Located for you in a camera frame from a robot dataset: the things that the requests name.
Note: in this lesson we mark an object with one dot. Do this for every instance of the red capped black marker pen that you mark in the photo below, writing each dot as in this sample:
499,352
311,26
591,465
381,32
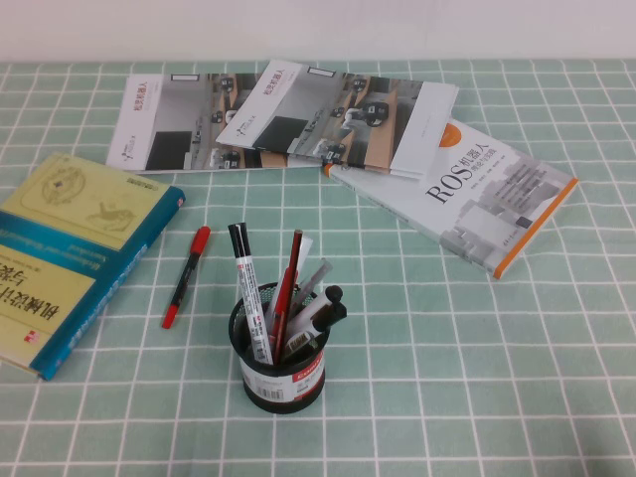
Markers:
186,278

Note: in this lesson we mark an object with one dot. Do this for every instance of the clear transparent pen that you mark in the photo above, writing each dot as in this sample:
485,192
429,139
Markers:
315,278

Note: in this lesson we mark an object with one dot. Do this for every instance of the red gel pen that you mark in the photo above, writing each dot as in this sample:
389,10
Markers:
282,303

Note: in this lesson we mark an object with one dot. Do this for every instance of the black mesh pen holder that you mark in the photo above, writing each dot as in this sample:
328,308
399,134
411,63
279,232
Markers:
278,382

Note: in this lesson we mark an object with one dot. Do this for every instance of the dark red striped pencil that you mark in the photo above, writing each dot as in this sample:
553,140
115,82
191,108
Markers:
294,258

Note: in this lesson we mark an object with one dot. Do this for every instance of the black capped whiteboard marker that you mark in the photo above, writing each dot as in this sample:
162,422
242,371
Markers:
330,318
320,300

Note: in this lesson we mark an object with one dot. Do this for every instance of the white black-capped paint marker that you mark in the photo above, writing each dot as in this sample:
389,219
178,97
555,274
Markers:
248,288

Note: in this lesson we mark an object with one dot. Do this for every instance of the white office photo brochure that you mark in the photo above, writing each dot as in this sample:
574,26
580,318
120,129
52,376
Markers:
348,114
164,109

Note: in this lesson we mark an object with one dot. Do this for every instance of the white orange ROS book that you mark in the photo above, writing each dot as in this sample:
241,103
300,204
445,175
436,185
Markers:
477,199

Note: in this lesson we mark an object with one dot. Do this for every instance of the yellow teal hardcover book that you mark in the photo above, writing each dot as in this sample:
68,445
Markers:
64,248

